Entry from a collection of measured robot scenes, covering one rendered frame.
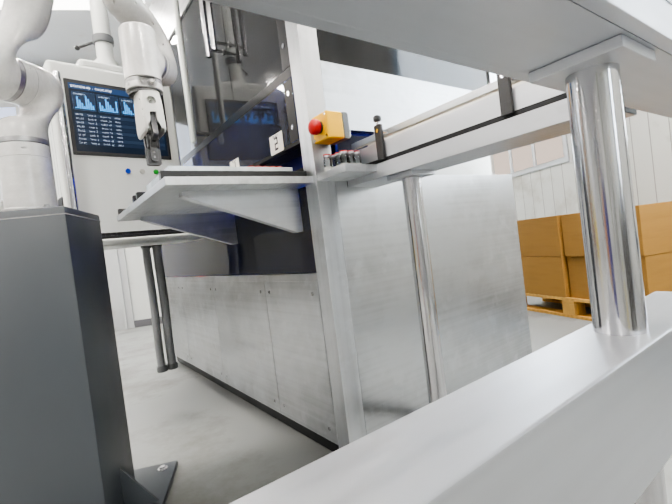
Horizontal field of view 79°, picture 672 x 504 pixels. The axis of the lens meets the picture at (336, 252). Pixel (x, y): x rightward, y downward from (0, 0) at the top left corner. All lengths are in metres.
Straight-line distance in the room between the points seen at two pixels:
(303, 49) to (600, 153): 0.93
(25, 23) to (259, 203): 0.74
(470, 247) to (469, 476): 1.39
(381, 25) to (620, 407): 0.36
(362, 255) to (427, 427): 0.95
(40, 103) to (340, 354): 1.08
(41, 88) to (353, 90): 0.87
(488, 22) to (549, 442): 0.31
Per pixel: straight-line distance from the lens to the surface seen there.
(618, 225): 0.51
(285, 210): 1.21
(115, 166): 2.03
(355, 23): 0.35
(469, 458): 0.27
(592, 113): 0.52
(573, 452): 0.36
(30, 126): 1.37
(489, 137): 0.91
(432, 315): 1.11
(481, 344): 1.67
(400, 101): 1.46
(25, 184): 1.33
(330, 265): 1.15
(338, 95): 1.29
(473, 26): 0.39
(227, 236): 1.66
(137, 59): 1.16
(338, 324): 1.18
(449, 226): 1.53
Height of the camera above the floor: 0.68
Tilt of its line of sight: 1 degrees down
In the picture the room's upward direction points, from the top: 7 degrees counter-clockwise
